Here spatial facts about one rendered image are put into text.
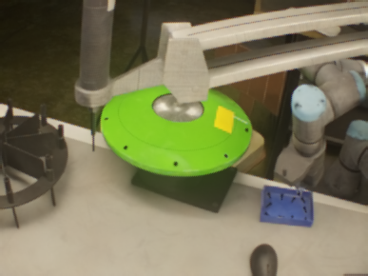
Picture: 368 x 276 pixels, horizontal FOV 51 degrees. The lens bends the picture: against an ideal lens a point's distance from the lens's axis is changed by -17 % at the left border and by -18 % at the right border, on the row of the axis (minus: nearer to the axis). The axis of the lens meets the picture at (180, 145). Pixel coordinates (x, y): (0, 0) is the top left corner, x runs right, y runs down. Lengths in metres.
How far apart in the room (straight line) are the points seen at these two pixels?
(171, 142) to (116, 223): 0.20
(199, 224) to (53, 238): 0.31
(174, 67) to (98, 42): 0.10
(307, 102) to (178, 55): 0.26
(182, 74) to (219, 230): 0.47
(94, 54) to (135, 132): 0.38
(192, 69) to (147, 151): 0.34
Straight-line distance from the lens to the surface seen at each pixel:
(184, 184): 0.96
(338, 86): 0.74
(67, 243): 0.88
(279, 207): 1.00
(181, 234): 0.91
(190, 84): 0.54
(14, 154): 0.94
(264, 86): 1.71
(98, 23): 0.49
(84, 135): 1.13
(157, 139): 0.85
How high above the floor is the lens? 1.60
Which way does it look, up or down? 38 degrees down
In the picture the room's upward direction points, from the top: 7 degrees clockwise
